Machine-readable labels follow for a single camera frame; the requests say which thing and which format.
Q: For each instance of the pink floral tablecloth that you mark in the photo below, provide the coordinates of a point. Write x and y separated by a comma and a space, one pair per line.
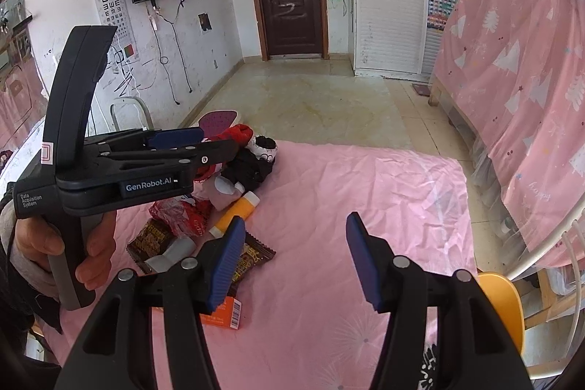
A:
365, 189

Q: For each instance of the orange plastic bucket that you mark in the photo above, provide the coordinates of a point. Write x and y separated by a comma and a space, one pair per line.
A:
500, 303

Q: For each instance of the grey paper cup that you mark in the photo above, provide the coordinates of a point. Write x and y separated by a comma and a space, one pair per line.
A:
173, 255

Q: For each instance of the small dark wall box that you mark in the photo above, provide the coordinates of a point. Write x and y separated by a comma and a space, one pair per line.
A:
204, 22

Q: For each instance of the orange box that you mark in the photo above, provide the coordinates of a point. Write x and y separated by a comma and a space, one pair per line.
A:
226, 312

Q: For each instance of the wall mirror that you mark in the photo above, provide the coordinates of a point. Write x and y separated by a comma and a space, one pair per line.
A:
18, 106

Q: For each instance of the red cloth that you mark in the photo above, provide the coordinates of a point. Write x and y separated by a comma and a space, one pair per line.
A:
240, 134

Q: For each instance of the colourful chart poster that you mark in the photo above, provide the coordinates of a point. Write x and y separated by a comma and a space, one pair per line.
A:
441, 1

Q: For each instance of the brown snack packet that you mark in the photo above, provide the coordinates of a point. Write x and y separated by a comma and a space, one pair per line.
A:
249, 257
151, 239

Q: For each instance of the red plastic bag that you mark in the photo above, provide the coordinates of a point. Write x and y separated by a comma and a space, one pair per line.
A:
183, 216

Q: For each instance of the small brown floor mat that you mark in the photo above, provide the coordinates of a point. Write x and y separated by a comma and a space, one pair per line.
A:
420, 89

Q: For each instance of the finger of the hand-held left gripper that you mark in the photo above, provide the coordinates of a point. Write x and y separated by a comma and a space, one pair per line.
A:
178, 136
183, 161

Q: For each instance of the person's left hand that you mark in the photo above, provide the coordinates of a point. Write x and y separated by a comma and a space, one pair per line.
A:
98, 248

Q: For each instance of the pink white bottle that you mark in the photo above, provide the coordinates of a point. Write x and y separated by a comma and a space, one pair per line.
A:
219, 193

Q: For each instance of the purple dotted seat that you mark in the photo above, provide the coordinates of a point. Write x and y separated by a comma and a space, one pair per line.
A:
221, 120

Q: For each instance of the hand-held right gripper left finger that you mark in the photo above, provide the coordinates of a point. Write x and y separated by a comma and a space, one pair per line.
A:
226, 262

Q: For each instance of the black white plush cloth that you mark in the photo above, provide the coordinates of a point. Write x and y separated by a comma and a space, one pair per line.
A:
249, 168

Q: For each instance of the pink printed bed curtain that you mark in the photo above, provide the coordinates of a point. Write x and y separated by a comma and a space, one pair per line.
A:
516, 52

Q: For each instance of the yellow white bottle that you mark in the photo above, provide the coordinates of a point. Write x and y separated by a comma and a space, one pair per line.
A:
235, 212

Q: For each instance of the white metal chair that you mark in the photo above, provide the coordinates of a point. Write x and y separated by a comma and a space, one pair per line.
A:
548, 244

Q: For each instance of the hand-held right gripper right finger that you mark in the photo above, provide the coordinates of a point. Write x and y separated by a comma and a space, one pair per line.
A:
363, 262

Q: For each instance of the grey metal chair frame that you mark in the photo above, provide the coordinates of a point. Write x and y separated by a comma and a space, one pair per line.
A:
147, 116

